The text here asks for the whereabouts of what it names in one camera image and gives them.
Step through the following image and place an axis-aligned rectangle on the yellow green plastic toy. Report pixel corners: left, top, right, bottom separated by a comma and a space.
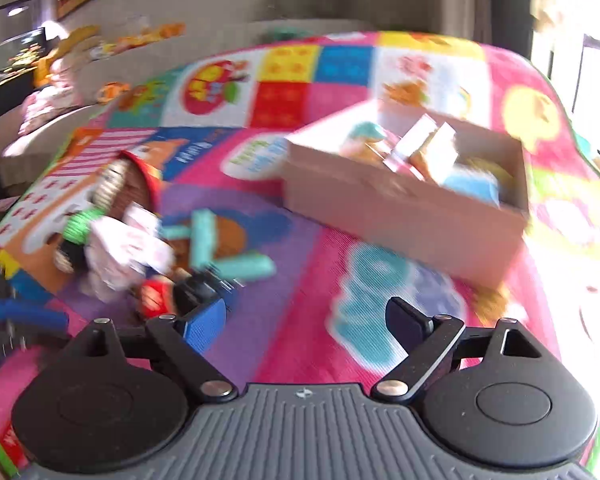
467, 157, 515, 194

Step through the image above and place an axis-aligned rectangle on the pink cardboard box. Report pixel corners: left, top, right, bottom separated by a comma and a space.
283, 99, 529, 288

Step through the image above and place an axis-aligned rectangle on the blue tissue pack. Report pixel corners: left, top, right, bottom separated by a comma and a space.
442, 166, 500, 207

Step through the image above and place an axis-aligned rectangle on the pink plush toy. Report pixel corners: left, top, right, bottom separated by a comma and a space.
18, 54, 84, 136

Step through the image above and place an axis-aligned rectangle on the red small toy drum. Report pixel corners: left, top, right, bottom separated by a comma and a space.
136, 275, 182, 320

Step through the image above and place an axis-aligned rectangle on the packaged bread bun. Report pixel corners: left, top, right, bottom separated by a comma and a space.
339, 122, 391, 165

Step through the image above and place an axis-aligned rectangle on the teal plastic toy frame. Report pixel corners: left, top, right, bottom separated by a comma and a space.
160, 209, 277, 283

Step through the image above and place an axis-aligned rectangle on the crochet doll green scarf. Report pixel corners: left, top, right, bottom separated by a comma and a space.
54, 151, 162, 274

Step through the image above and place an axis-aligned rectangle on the orange fish plush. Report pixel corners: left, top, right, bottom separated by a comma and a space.
96, 81, 131, 104

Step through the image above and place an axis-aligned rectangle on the pink blue package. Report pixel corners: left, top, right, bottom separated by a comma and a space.
382, 114, 458, 185

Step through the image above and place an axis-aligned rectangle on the yellow plush toys row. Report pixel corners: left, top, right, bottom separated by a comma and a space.
90, 22, 186, 60

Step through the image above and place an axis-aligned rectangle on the grey neck pillow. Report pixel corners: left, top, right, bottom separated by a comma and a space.
266, 0, 361, 28

